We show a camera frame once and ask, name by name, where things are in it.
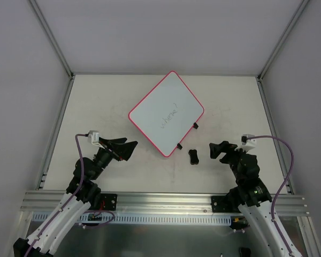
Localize black bone-shaped eraser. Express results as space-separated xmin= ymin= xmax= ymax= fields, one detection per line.
xmin=188 ymin=149 xmax=199 ymax=165

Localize pink framed whiteboard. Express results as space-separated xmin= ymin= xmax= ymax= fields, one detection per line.
xmin=128 ymin=71 xmax=204 ymax=157

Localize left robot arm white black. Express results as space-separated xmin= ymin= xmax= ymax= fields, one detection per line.
xmin=13 ymin=131 xmax=138 ymax=256

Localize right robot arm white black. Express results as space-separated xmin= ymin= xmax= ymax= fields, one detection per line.
xmin=209 ymin=137 xmax=302 ymax=256

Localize black object bottom edge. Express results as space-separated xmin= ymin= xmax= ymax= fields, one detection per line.
xmin=239 ymin=247 xmax=251 ymax=257

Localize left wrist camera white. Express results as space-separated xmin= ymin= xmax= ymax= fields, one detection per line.
xmin=88 ymin=130 xmax=100 ymax=146

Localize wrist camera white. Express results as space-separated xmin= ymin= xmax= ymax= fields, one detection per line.
xmin=88 ymin=130 xmax=100 ymax=146
xmin=235 ymin=134 xmax=257 ymax=152

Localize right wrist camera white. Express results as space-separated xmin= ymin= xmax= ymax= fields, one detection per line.
xmin=235 ymin=134 xmax=257 ymax=152

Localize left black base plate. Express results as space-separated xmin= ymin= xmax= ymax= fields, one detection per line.
xmin=100 ymin=193 xmax=118 ymax=211

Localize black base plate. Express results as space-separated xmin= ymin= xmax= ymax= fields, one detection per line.
xmin=100 ymin=193 xmax=118 ymax=211
xmin=211 ymin=195 xmax=227 ymax=213

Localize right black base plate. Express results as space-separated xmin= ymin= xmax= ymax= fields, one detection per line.
xmin=211 ymin=195 xmax=227 ymax=213

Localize white slotted cable duct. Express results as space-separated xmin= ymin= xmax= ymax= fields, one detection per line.
xmin=32 ymin=212 xmax=232 ymax=226

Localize aluminium mounting rail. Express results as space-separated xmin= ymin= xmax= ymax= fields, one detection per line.
xmin=20 ymin=190 xmax=310 ymax=216

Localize left aluminium frame post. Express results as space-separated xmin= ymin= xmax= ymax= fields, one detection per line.
xmin=27 ymin=0 xmax=73 ymax=79

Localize aluminium frame post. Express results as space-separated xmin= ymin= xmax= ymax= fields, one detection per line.
xmin=27 ymin=0 xmax=73 ymax=79
xmin=257 ymin=0 xmax=310 ymax=81

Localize right aluminium frame post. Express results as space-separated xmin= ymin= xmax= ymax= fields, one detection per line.
xmin=257 ymin=0 xmax=310 ymax=81

